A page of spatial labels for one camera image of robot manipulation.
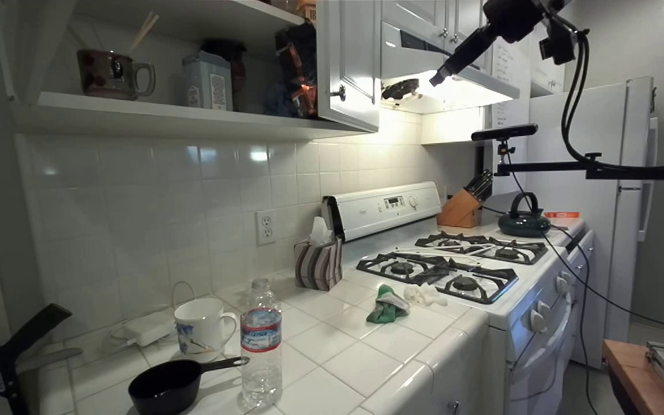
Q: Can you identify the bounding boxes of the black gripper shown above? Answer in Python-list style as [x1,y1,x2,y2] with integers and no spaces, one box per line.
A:
[428,0,573,87]

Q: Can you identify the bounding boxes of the white cabinet door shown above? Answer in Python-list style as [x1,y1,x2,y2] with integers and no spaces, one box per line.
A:
[317,0,385,133]

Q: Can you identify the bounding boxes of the white cabinet shelf unit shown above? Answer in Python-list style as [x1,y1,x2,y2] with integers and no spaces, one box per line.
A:
[0,0,330,146]

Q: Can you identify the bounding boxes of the white cabinets above hood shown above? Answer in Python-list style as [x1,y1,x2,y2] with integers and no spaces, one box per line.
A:
[381,0,498,55]

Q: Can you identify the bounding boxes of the wooden knife block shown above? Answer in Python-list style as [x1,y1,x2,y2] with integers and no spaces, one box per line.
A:
[437,168,496,231]

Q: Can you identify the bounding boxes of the wooden basket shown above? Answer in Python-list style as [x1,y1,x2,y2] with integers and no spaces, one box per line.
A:
[294,0,320,24]

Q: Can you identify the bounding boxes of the colourful snack bag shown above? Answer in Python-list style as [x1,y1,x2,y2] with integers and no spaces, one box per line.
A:
[263,20,320,121]

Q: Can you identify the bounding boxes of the black kettle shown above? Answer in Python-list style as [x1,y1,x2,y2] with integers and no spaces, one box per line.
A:
[496,191,554,241]

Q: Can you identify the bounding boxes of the flat red item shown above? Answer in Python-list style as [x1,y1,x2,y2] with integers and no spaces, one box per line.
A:
[543,211,584,226]

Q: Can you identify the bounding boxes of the white tissue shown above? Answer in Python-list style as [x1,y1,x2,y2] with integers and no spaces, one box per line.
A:
[308,215,336,250]

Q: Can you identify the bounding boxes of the dark jar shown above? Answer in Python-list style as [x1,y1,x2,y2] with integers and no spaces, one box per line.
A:
[198,38,252,113]

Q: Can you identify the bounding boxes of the striped tissue box cover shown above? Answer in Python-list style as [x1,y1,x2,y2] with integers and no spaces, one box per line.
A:
[294,233,347,294]

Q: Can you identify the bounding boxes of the blue tin canister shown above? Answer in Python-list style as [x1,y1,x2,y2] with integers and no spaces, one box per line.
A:
[181,48,236,113]

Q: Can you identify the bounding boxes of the green crumpled cloth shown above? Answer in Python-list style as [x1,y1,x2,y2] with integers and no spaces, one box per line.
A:
[365,282,413,326]

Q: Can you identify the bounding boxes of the white gas stove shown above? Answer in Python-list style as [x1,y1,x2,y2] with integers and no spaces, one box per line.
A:
[319,181,600,415]

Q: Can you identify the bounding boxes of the light wooden stick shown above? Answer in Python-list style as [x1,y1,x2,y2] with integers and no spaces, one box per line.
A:
[124,9,161,55]

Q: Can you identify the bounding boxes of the clear plastic water bottle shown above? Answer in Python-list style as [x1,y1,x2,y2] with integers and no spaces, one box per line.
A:
[236,276,287,412]

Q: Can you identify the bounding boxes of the brown ceramic mug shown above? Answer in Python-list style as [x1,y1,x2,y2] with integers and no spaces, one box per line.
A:
[74,47,159,101]

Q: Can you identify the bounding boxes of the wooden table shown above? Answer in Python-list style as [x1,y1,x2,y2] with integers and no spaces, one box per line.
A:
[600,337,664,415]

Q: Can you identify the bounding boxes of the white ceramic mug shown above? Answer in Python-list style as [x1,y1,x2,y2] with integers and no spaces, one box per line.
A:
[172,295,242,357]

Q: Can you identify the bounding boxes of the white power adapter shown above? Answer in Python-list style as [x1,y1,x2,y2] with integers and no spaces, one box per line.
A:
[105,306,177,350]

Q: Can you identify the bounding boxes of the small black pan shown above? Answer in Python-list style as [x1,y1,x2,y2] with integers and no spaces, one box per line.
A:
[127,354,252,415]

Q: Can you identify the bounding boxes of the black stand camera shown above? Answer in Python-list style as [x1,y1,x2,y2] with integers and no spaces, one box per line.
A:
[469,122,543,146]

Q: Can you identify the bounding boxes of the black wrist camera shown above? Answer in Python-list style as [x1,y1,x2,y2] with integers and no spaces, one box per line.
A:
[537,18,581,67]

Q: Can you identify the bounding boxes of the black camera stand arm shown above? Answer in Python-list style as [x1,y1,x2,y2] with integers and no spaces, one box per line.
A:
[491,141,664,184]

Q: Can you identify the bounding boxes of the white wall outlet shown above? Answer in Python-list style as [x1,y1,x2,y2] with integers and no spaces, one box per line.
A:
[253,208,280,250]

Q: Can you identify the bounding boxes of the thin black hanging cable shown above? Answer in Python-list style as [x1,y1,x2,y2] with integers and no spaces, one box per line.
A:
[539,226,664,332]

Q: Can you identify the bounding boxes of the black camera clamp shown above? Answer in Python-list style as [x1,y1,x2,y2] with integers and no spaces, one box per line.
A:
[0,302,76,415]

